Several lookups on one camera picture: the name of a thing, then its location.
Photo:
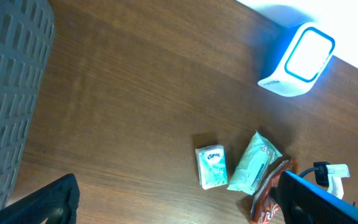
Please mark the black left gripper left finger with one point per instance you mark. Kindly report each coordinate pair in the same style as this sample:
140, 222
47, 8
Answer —
57, 202

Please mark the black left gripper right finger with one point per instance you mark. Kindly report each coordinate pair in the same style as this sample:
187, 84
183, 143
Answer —
303, 202

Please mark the orange chocolate bar wrapper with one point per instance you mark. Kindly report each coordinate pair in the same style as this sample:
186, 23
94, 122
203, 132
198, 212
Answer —
264, 206

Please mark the teal wet wipes packet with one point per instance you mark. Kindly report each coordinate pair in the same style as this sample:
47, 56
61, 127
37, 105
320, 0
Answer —
253, 165

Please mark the small teal tissue pack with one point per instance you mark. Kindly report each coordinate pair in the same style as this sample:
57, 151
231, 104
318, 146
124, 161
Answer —
212, 171

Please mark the white barcode scanner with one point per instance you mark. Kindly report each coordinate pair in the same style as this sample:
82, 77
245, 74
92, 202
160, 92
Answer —
297, 60

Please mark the dark grey plastic basket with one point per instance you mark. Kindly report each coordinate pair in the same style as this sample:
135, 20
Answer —
27, 31

